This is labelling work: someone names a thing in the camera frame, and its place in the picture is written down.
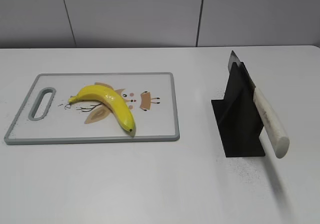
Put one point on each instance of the grey-rimmed white cutting board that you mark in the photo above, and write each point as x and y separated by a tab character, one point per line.
45	117

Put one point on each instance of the yellow plastic banana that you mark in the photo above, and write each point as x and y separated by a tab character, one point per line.
109	98

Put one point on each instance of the black knife stand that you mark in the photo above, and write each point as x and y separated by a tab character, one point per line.
237	117

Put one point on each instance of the white-handled kitchen knife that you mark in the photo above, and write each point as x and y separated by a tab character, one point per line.
276	132

